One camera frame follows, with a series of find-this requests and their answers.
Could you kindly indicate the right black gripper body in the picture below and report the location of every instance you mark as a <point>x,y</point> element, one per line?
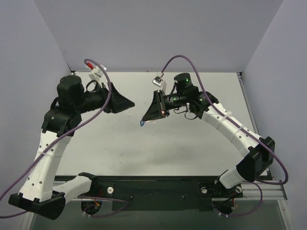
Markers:
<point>159,103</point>

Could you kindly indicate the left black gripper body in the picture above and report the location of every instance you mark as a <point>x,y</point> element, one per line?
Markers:
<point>109,97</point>

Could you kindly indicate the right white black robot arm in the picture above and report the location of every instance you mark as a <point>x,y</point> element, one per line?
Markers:
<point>255,150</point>

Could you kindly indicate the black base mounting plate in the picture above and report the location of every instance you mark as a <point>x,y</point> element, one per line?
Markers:
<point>163,193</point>

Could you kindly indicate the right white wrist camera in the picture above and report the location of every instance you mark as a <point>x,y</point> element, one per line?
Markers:
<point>160,82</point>

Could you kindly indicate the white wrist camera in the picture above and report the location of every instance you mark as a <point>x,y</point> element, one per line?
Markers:
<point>160,82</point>
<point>95,72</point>

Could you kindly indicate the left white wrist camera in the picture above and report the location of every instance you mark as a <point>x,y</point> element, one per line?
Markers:
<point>95,72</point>

